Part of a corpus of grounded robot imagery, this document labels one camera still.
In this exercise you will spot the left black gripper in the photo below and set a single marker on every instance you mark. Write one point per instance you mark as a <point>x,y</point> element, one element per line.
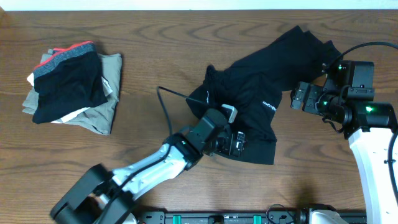
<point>239,147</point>

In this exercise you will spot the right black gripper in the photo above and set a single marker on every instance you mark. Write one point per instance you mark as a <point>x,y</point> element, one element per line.
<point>297,96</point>

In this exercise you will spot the black pants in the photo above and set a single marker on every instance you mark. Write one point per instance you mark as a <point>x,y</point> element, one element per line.
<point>254,86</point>

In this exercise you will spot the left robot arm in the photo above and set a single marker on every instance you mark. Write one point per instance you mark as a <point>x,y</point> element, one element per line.
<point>102,196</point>

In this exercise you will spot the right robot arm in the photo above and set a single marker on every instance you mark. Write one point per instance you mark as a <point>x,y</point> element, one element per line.
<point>371,130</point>

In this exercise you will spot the khaki folded garment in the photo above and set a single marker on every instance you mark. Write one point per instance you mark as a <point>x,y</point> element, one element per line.
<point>98,119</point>

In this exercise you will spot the black folded shorts grey waistband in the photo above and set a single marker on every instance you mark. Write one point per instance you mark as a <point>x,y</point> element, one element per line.
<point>71,79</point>

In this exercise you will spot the white folded garment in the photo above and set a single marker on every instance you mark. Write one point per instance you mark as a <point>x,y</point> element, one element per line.
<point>106,88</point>

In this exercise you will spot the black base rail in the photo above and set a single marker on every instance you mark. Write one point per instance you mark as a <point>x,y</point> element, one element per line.
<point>274,216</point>

